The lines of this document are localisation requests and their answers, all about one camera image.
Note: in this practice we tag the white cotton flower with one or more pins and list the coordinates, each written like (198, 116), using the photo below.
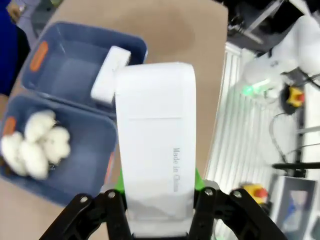
(40, 123)
(11, 152)
(59, 145)
(33, 161)

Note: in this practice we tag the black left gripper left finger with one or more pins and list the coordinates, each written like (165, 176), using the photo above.
(95, 215)

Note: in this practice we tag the white digital clock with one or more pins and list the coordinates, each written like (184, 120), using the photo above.
(155, 140)
(107, 75)

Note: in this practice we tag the yellow red emergency stop button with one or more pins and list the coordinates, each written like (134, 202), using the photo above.
(295, 96)
(256, 192)

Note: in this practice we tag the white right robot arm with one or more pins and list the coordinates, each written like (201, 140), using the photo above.
(282, 50)

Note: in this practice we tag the grey framed box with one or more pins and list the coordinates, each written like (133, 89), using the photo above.
(295, 202)

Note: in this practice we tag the person in blue hoodie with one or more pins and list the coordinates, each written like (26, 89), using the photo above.
(10, 50)

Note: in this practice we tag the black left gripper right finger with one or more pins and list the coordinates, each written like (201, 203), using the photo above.
(232, 215)

